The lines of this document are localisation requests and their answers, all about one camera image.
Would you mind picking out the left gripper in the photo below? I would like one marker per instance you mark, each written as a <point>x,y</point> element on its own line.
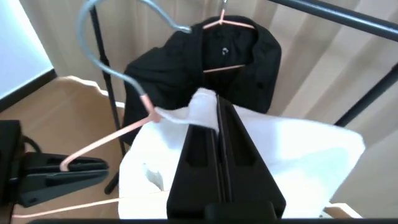
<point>9,155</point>

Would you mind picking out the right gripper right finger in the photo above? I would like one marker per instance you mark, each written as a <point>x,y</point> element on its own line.
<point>248,180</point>

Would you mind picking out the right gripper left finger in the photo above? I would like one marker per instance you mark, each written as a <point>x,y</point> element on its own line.
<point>192,180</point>

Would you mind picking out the white printed garment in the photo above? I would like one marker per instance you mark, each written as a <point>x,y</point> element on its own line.
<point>311,149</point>

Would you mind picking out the pink clothes hanger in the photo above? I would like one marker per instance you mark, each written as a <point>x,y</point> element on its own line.
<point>105,138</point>
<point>222,22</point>

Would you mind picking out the black shorts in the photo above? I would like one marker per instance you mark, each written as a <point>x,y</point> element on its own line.
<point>168,71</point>

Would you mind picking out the black clothes rack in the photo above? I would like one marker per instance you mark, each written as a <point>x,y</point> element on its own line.
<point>105,77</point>

